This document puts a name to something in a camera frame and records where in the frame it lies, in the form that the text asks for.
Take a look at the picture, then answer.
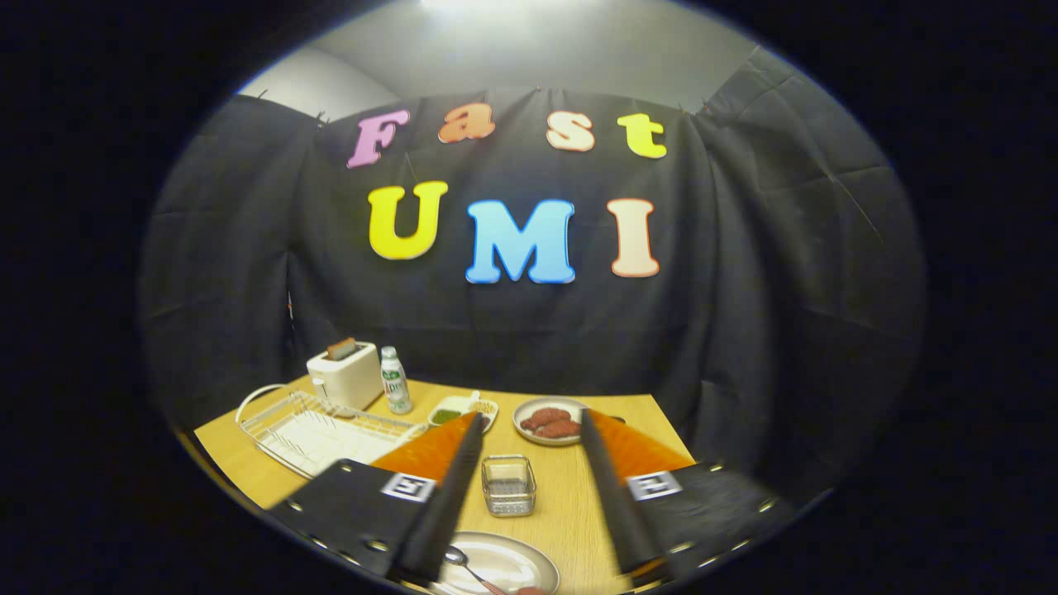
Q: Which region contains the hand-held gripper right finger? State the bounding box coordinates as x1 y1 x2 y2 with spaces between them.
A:
579 407 798 581

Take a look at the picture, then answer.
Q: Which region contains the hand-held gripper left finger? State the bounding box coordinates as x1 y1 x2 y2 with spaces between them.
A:
266 411 485 586

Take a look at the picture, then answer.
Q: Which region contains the spoon with checked handle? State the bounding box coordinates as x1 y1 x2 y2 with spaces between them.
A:
444 545 509 595

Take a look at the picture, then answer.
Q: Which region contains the metal wire basket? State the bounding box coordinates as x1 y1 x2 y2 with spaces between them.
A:
480 455 537 518

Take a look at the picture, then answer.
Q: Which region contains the beige round plate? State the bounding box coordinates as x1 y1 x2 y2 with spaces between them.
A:
426 531 561 595

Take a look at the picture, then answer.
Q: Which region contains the white wire dish rack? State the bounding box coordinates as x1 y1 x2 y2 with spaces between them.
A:
236 383 429 480

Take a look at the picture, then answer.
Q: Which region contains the beige oval dish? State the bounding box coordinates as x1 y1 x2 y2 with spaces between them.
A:
512 397 589 447

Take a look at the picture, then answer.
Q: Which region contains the white divided tray with beans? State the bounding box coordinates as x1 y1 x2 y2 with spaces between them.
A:
427 391 500 435

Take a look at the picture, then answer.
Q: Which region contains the white drink bottle green label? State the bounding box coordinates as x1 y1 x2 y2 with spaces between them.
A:
379 346 413 415

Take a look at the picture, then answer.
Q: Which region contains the white toaster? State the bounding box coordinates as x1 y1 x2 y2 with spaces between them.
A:
306 341 384 411

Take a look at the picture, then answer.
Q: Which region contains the black backdrop cloth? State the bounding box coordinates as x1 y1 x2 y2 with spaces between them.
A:
139 45 927 497

